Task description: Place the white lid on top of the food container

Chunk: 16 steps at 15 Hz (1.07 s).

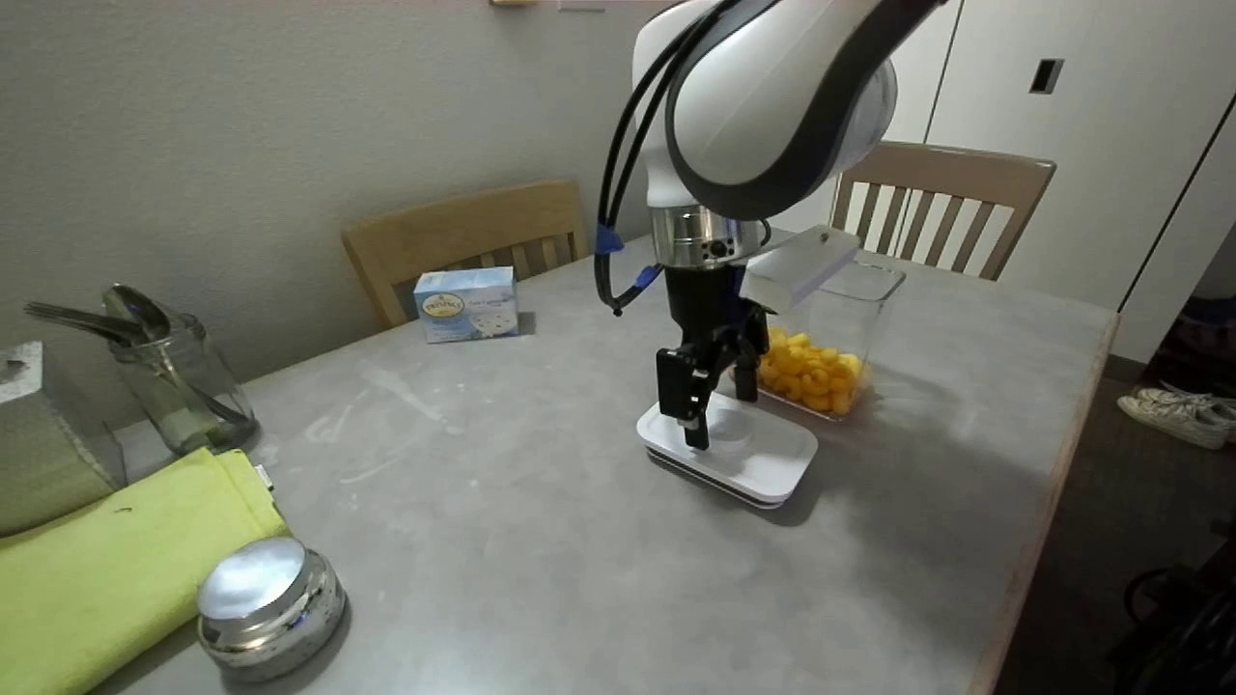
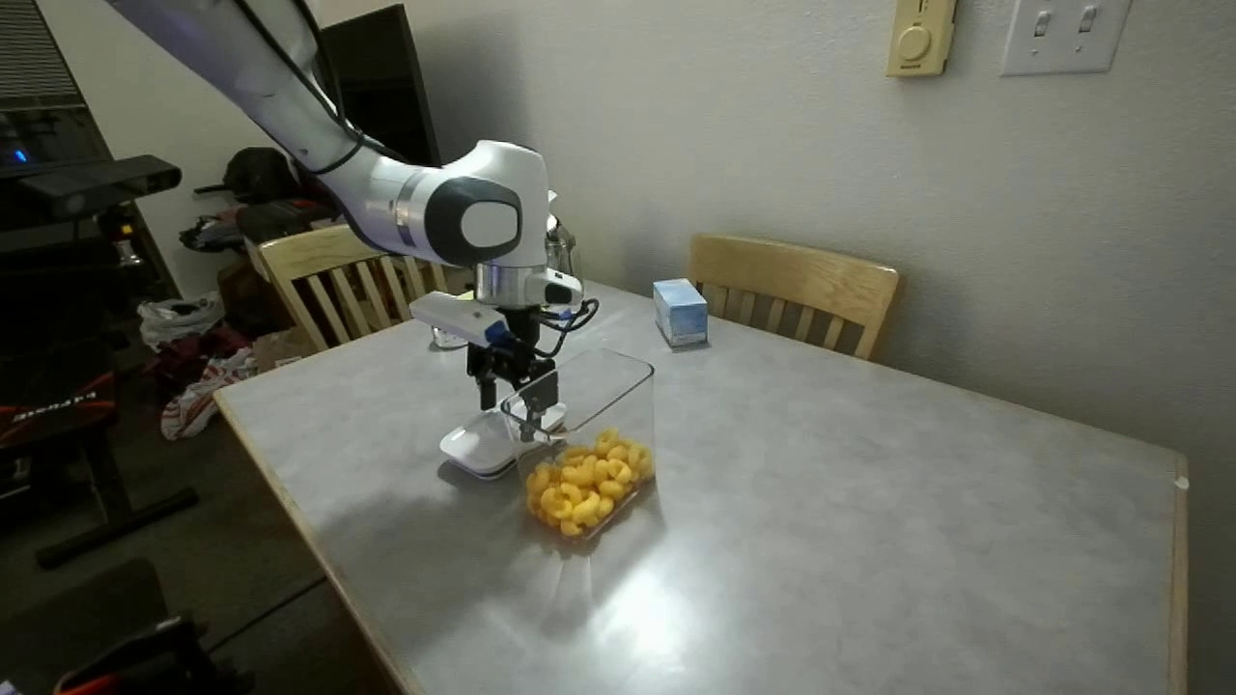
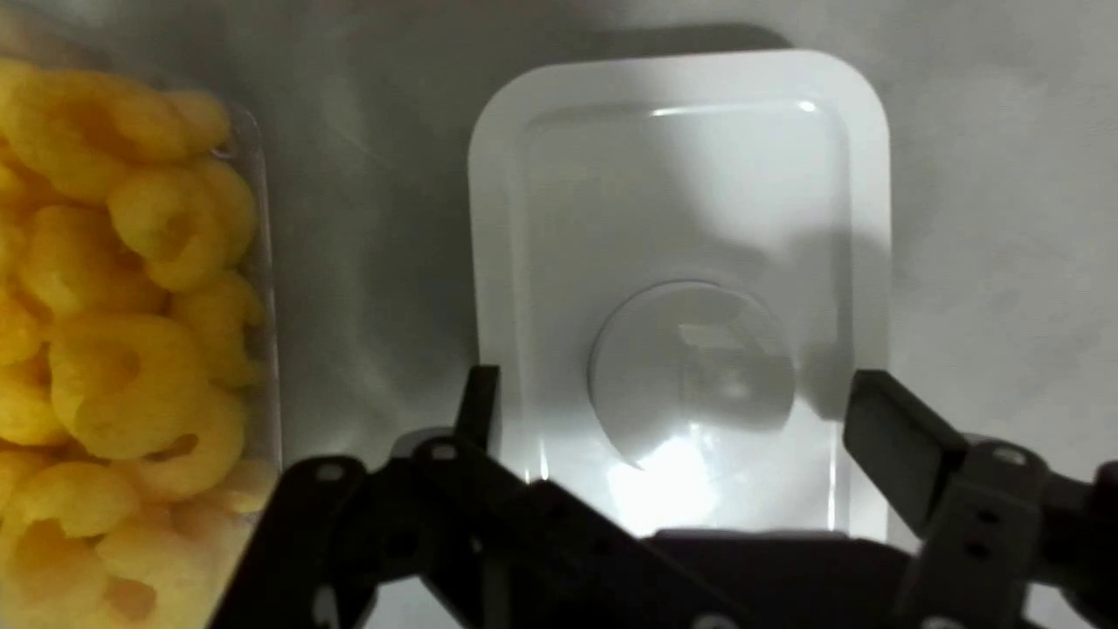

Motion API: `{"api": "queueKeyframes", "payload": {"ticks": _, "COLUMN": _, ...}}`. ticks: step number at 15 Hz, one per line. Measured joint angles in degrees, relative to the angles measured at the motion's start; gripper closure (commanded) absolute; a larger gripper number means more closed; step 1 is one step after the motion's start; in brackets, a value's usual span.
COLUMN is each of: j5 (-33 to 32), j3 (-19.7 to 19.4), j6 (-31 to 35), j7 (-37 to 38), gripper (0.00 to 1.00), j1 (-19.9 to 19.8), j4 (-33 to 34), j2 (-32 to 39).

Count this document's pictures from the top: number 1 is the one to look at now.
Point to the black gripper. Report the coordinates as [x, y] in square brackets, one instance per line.
[704, 310]

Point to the white rectangular container lid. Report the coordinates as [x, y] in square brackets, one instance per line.
[757, 456]

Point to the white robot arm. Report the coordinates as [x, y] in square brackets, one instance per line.
[775, 103]

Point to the clear container with yellow snacks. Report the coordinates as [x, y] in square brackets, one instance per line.
[812, 372]

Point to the clear plastic food container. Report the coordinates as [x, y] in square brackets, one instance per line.
[870, 323]

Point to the blue tissue box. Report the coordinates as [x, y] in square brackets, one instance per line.
[466, 305]

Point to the wooden slat-back chair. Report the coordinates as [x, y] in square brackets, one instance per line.
[439, 238]
[951, 195]

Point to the white shoes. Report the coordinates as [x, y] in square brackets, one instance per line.
[1179, 415]

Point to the clear glass pitcher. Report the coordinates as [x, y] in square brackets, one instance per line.
[195, 386]

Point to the black wheeled object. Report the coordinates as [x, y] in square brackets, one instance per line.
[1183, 631]

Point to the metal spoon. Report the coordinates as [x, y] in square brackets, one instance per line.
[139, 310]

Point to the green cloth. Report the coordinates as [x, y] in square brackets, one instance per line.
[90, 565]

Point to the dark wall plate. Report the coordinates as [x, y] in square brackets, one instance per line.
[1048, 74]

